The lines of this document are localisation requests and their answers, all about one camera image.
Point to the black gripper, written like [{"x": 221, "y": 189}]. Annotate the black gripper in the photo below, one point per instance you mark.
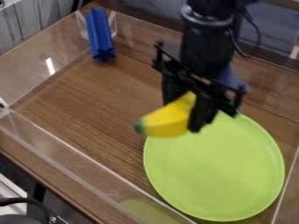
[{"x": 195, "y": 65}]

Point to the yellow toy banana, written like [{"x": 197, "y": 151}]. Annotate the yellow toy banana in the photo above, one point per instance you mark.
[{"x": 168, "y": 121}]

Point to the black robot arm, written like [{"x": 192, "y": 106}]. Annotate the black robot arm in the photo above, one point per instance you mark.
[{"x": 200, "y": 86}]

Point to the green round plate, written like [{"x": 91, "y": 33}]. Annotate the green round plate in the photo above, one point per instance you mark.
[{"x": 221, "y": 174}]

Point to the black device with knob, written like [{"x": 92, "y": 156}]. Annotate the black device with knob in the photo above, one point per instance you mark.
[{"x": 44, "y": 215}]

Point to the clear acrylic enclosure wall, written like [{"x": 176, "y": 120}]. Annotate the clear acrylic enclosure wall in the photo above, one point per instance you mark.
[{"x": 67, "y": 129}]

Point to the blue plastic bracket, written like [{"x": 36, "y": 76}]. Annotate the blue plastic bracket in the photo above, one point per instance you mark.
[{"x": 99, "y": 34}]

